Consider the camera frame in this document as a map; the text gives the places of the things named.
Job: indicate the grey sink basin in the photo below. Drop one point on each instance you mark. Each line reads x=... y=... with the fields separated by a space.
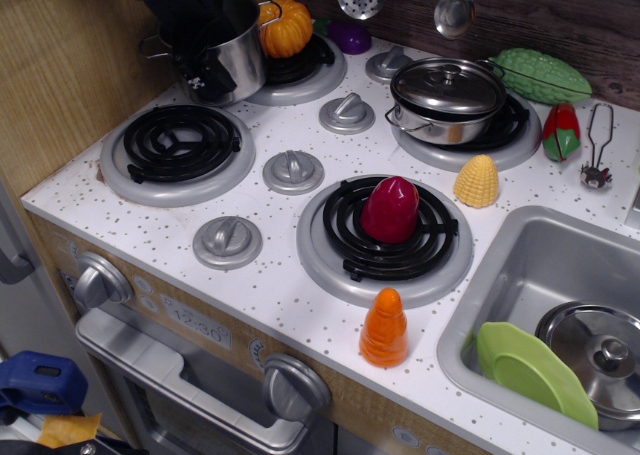
x=540 y=259

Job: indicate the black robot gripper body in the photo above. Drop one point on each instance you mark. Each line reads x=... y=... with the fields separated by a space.
x=183 y=20

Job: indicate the stove burner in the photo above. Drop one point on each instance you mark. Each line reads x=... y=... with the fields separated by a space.
x=343 y=260
x=177 y=155
x=513 y=137
x=307 y=76

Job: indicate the grey fridge handle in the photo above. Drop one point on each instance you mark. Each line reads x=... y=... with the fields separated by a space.
x=15 y=262

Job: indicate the grey stovetop knob back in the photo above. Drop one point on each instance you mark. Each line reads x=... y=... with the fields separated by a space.
x=383 y=66

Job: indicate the grey oven door handle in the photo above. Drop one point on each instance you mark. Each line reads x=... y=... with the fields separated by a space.
x=185 y=400

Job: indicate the steel pan with lid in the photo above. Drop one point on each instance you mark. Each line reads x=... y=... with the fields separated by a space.
x=445 y=101

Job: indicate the hanging steel ladle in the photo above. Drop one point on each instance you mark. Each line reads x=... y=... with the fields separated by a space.
x=454 y=18

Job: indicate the red green toy pepper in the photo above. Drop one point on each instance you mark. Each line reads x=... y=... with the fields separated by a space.
x=561 y=135

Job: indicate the blue clamp tool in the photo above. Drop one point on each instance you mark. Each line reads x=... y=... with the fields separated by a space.
x=34 y=383

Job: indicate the back right stove burner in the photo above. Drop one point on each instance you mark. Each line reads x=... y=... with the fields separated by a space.
x=513 y=137

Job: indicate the grey stovetop knob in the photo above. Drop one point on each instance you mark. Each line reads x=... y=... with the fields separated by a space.
x=383 y=66
x=349 y=115
x=227 y=243
x=293 y=172

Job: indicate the orange toy pumpkin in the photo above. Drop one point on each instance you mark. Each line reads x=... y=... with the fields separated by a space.
x=286 y=28

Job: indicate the grey stovetop knob middle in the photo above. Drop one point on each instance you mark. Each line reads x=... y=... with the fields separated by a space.
x=293 y=172

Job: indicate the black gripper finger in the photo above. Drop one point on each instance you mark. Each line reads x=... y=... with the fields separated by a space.
x=213 y=72
x=194 y=64

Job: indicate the grey stovetop knob upper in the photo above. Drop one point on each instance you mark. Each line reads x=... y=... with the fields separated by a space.
x=349 y=115

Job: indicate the oven dial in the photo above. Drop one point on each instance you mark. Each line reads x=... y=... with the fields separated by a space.
x=291 y=390
x=100 y=282

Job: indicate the yellow toy corn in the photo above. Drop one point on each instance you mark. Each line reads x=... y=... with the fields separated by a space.
x=477 y=184

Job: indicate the front left stove burner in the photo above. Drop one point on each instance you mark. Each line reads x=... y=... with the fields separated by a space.
x=177 y=155

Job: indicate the tall steel pot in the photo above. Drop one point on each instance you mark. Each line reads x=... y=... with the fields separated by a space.
x=242 y=55

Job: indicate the right oven dial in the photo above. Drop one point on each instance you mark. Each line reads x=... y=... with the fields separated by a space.
x=291 y=390

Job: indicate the left oven dial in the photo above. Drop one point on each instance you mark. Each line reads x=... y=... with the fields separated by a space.
x=100 y=282

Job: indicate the orange toy carrot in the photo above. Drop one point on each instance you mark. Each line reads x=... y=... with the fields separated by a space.
x=383 y=340

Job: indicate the grey stovetop knob front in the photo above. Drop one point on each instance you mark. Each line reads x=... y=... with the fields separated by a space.
x=227 y=243

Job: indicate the dark red toy pepper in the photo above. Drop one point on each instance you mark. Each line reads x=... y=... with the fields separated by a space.
x=390 y=213

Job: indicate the small metal tongs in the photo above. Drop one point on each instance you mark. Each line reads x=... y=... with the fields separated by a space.
x=600 y=134

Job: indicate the green plastic plate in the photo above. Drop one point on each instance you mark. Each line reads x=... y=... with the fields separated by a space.
x=521 y=362

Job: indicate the steel pot in sink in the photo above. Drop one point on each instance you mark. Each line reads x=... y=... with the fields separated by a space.
x=600 y=344

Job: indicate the purple toy eggplant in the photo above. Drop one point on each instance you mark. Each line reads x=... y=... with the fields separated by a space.
x=351 y=39

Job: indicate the back left stove burner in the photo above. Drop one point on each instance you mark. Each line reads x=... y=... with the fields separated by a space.
x=307 y=76

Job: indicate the front right stove burner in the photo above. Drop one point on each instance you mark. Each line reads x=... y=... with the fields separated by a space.
x=343 y=260

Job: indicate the green toy bitter gourd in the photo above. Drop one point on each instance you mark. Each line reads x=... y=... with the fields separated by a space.
x=539 y=77

